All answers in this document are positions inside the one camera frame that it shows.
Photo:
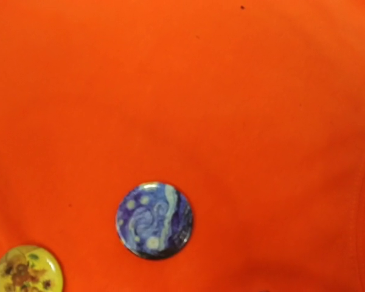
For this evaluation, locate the yellow sunflower brooch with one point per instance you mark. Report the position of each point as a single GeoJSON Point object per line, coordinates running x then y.
{"type": "Point", "coordinates": [30, 268]}

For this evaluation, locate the dark blue pinned badge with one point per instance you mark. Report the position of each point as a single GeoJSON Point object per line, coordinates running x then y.
{"type": "Point", "coordinates": [154, 221]}

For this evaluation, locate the red t-shirt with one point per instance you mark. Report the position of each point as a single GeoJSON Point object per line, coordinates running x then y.
{"type": "Point", "coordinates": [254, 110]}

